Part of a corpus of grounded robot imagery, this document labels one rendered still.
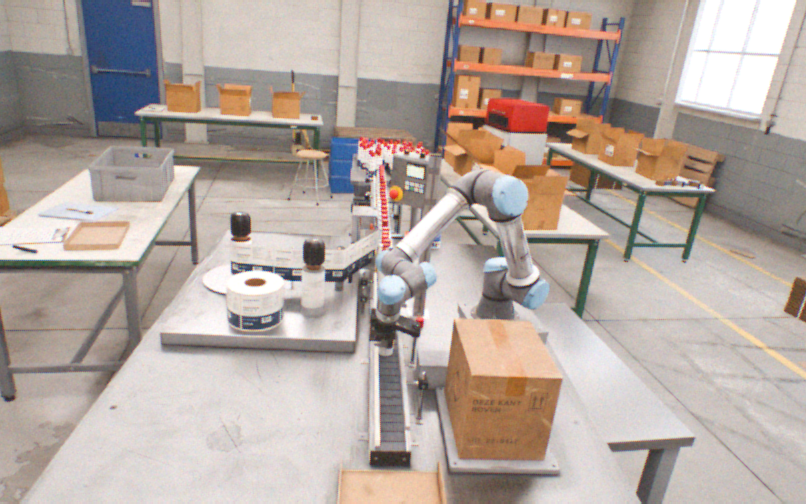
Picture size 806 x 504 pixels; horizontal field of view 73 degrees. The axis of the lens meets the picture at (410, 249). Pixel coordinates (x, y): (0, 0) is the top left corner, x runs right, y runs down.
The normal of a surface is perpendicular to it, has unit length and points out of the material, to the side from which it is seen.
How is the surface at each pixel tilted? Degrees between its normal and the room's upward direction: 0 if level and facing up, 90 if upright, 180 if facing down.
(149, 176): 90
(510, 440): 90
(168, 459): 0
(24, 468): 0
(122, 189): 90
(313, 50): 90
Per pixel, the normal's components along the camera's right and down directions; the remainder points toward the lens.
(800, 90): -0.98, -0.01
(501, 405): 0.07, 0.36
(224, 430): 0.09, -0.93
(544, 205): 0.28, 0.39
